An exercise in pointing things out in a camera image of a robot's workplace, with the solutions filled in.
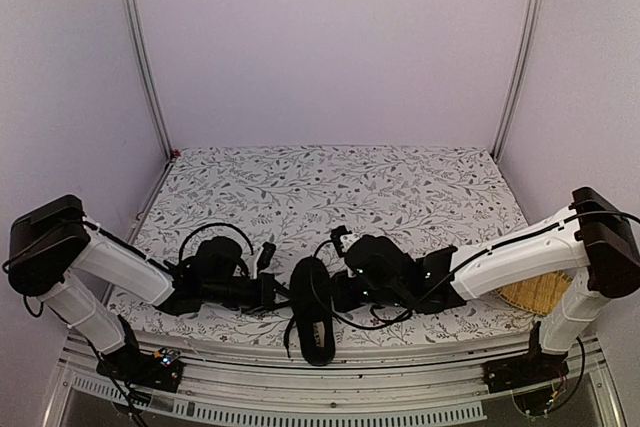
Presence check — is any aluminium frame post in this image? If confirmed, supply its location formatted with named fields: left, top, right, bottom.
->
left=122, top=0, right=174, bottom=161
left=491, top=0, right=543, bottom=164

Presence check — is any left aluminium frame post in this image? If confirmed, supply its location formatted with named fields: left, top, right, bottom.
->
left=122, top=0, right=174, bottom=161

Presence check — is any right aluminium frame post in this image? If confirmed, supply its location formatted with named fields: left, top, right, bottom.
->
left=491, top=0, right=543, bottom=164

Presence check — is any woven bamboo tray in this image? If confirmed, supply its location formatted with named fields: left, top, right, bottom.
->
left=497, top=271, right=572, bottom=316

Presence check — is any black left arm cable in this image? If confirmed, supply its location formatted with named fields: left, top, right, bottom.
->
left=177, top=221, right=256, bottom=263

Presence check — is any black shoelace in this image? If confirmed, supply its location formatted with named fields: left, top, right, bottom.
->
left=278, top=241, right=346, bottom=359

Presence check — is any aluminium front rail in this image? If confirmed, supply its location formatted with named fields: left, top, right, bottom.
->
left=42, top=331, right=626, bottom=427

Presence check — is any black canvas sneaker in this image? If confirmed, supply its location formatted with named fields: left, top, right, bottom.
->
left=289, top=256, right=337, bottom=367

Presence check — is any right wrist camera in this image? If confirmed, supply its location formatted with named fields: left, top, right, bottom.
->
left=330, top=225, right=361, bottom=258

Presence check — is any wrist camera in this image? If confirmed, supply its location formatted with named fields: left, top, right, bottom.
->
left=330, top=225, right=361, bottom=258
left=254, top=242, right=276, bottom=277

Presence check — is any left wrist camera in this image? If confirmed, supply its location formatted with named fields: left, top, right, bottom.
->
left=254, top=242, right=276, bottom=277

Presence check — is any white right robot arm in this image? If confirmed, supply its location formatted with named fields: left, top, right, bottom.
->
left=330, top=187, right=639, bottom=383

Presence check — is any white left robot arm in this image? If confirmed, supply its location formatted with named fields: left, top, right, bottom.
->
left=2, top=194, right=288, bottom=381

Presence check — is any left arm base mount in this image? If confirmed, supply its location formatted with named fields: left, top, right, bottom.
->
left=96, top=315, right=185, bottom=393

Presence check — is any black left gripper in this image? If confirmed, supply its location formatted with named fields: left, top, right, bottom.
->
left=202, top=272, right=298, bottom=316

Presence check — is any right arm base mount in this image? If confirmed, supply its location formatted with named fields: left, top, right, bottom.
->
left=482, top=321, right=569, bottom=393

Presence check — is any floral patterned table mat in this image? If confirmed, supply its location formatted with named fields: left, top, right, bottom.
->
left=107, top=146, right=537, bottom=351

